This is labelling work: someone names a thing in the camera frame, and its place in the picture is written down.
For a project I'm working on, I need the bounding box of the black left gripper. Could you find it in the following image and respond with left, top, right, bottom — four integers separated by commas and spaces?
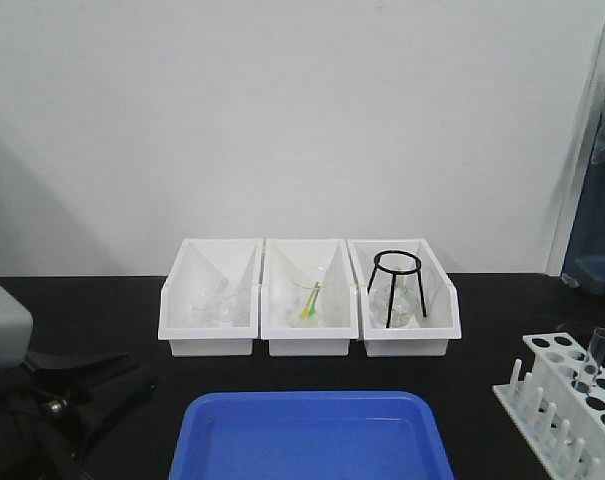
0, 351, 158, 479

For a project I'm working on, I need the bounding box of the clear glass test tube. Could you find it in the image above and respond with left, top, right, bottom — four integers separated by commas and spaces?
574, 327, 605, 394

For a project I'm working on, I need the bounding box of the white test tube rack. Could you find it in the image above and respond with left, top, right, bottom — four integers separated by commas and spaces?
493, 332, 605, 479

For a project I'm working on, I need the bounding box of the grey pegboard drying rack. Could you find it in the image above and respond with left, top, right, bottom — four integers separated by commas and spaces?
561, 29, 605, 301

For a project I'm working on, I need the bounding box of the blue plastic tray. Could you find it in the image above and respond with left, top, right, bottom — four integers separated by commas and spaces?
169, 391, 454, 479

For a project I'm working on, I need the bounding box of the white left storage bin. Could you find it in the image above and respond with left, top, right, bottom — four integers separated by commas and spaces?
158, 238, 264, 357

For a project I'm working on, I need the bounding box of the white storage bin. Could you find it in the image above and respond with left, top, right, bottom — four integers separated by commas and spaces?
260, 239, 359, 357
347, 239, 462, 358
158, 238, 264, 357

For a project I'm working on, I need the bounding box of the glassware in left bin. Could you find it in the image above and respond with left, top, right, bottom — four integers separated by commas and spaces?
190, 278, 238, 328

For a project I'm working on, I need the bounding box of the glass beaker in middle bin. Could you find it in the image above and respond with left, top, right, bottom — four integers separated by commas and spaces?
289, 278, 326, 328

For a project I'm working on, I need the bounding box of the white middle storage bin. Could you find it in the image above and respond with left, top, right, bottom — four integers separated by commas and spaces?
260, 239, 359, 357

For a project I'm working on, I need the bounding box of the glass flask in right bin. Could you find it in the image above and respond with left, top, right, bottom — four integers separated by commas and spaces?
370, 275, 421, 329

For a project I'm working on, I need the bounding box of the white right storage bin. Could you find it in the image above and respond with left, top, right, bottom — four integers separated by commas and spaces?
347, 239, 462, 358

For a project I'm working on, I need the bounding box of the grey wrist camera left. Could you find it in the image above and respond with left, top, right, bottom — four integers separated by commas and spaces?
0, 285, 33, 370

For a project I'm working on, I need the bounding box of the black wire tripod stand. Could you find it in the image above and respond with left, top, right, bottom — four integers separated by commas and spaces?
367, 249, 428, 329

